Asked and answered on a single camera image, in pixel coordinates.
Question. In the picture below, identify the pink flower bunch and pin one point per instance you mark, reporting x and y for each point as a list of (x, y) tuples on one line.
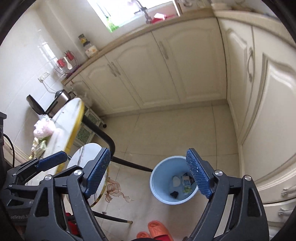
[(42, 131)]

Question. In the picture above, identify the metal sink faucet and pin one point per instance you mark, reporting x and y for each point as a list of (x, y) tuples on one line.
[(144, 11)]

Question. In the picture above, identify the white plastic spoon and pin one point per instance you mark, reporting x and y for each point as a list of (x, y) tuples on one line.
[(69, 64)]

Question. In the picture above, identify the large round marble table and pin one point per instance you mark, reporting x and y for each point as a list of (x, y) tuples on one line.
[(62, 120)]

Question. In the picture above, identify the cream side cabinet run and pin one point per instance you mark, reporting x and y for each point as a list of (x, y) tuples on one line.
[(272, 92)]

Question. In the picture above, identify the glass jar with label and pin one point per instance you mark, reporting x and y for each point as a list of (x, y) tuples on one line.
[(90, 50)]

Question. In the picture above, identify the cream base cabinet under sink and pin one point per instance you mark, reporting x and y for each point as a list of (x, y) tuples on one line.
[(173, 69)]

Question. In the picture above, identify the beige countertop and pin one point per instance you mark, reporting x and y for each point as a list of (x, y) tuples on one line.
[(129, 38)]

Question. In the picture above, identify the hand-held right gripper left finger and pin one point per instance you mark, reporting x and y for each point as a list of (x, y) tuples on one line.
[(97, 171)]

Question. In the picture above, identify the white and blue carton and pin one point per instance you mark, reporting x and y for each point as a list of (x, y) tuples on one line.
[(186, 182)]

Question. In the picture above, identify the red plastic basin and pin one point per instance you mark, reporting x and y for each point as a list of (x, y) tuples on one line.
[(168, 17)]

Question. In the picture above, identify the crumpled pale wrapper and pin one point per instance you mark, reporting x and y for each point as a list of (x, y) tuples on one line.
[(38, 147)]

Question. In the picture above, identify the black curved metal table leg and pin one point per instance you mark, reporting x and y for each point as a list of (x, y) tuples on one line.
[(108, 139)]

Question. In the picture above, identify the black straight metal table leg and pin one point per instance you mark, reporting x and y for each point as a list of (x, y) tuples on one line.
[(115, 219)]

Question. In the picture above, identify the green and white packet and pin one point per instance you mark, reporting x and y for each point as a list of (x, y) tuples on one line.
[(187, 190)]

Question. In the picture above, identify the black crumpled item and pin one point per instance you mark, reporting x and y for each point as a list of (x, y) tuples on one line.
[(174, 194)]

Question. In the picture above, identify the white crumpled item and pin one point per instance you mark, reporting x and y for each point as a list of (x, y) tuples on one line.
[(177, 181)]

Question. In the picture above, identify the small round marble table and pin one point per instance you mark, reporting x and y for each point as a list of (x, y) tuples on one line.
[(81, 155)]

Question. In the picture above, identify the bottle with yellow label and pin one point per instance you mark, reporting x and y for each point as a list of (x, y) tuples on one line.
[(82, 39)]

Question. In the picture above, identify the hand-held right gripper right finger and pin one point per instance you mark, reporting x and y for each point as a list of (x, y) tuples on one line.
[(196, 176)]

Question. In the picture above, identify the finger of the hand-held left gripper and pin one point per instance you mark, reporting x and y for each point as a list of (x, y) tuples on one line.
[(53, 158)]

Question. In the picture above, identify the brown ribbon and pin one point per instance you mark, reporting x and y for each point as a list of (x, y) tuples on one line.
[(113, 188)]

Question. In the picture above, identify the silver appliance with black lid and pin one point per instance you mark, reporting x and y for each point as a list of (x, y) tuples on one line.
[(57, 99)]

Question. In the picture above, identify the window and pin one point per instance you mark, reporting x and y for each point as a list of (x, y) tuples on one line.
[(129, 11)]

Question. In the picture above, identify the blue plastic bin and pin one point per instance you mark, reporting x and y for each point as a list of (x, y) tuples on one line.
[(159, 183)]

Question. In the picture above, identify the wall power socket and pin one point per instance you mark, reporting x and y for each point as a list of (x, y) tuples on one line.
[(44, 76)]

